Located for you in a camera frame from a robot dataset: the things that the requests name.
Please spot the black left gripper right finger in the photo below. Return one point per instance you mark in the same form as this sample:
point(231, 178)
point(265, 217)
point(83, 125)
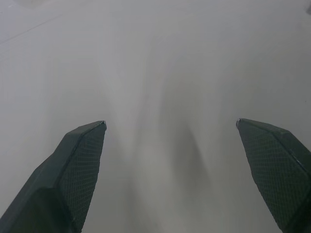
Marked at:
point(277, 174)

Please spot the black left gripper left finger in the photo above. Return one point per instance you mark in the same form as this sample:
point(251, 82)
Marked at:
point(60, 184)

